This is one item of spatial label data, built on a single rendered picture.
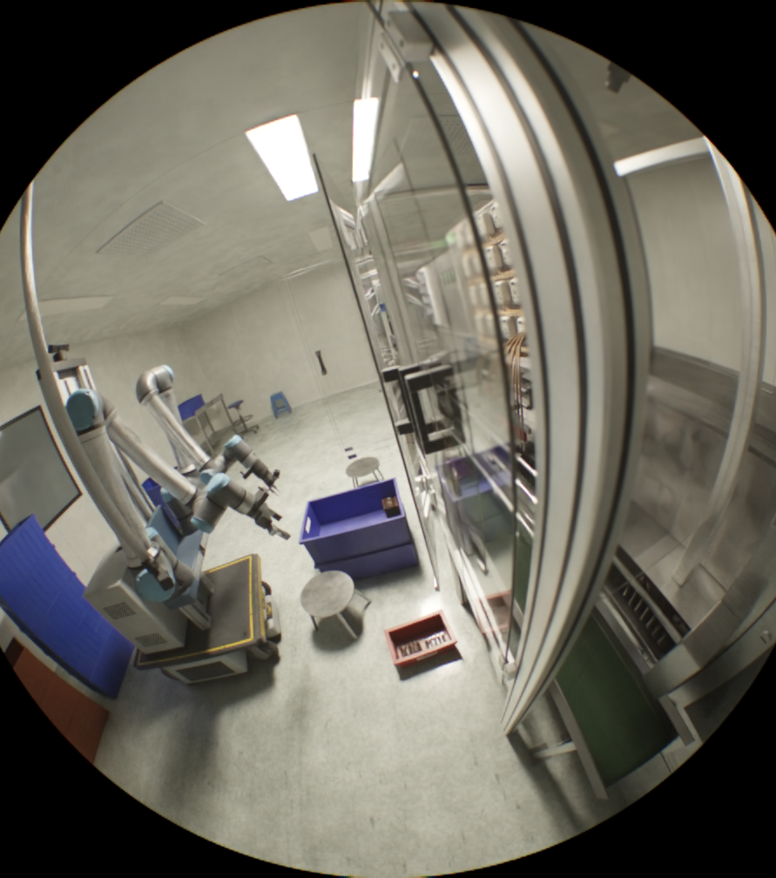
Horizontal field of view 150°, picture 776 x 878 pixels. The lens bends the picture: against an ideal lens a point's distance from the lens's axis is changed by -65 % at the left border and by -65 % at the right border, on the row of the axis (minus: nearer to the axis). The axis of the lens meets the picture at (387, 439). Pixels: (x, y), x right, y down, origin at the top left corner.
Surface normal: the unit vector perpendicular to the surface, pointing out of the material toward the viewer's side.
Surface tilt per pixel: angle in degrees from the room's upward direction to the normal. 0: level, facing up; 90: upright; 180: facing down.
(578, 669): 2
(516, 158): 90
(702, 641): 0
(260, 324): 90
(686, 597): 0
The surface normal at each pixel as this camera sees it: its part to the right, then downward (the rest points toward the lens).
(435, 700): -0.26, -0.87
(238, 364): 0.11, 0.40
